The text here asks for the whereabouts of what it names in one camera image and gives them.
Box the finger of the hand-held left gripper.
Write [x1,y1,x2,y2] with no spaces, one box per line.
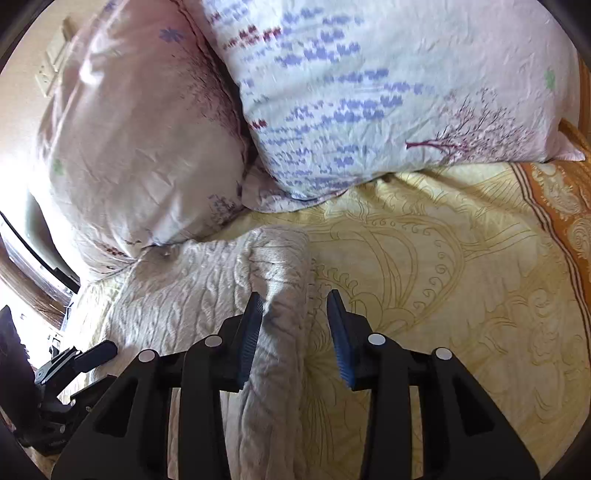
[73,375,119,409]
[75,340,119,372]

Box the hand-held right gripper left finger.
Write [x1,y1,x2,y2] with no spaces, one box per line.
[51,291,267,480]

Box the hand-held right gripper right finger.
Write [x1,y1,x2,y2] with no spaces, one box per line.
[325,289,541,480]

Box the grey cable-knit sweater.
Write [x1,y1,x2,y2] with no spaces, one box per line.
[62,226,319,480]

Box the person's left forearm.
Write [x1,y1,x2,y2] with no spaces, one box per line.
[0,305,42,432]

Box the yellow and orange patterned bedsheet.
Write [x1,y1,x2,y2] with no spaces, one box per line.
[60,117,591,480]

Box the pink floral pillow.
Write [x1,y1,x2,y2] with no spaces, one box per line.
[28,0,259,278]

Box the lavender print pillow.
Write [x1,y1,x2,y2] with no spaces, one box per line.
[180,0,587,213]

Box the beige wall socket panel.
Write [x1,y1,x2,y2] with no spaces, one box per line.
[34,16,77,97]

